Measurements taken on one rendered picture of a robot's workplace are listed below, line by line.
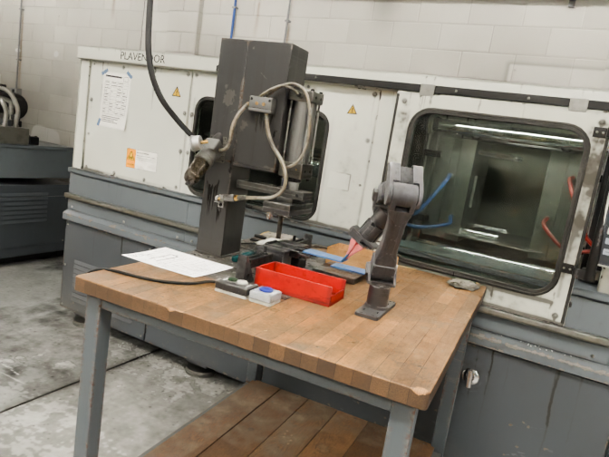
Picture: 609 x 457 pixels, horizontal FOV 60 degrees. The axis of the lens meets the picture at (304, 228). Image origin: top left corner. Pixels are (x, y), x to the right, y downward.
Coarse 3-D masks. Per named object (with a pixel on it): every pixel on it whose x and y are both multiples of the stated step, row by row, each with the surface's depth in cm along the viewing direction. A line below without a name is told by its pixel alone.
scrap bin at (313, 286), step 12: (276, 264) 170; (264, 276) 159; (276, 276) 157; (288, 276) 155; (300, 276) 167; (312, 276) 165; (324, 276) 163; (276, 288) 157; (288, 288) 156; (300, 288) 154; (312, 288) 153; (324, 288) 151; (336, 288) 162; (312, 300) 153; (324, 300) 151; (336, 300) 156
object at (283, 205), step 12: (240, 180) 185; (252, 180) 191; (288, 180) 179; (264, 192) 181; (276, 192) 179; (288, 192) 177; (300, 192) 175; (312, 192) 182; (264, 204) 174; (276, 204) 172; (288, 204) 173; (300, 204) 178; (312, 204) 186; (288, 216) 171
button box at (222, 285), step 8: (88, 272) 156; (120, 272) 152; (152, 280) 149; (160, 280) 149; (168, 280) 150; (208, 280) 154; (216, 280) 150; (224, 280) 151; (216, 288) 150; (224, 288) 149; (232, 288) 148; (240, 288) 147; (248, 288) 147; (240, 296) 147; (248, 296) 148
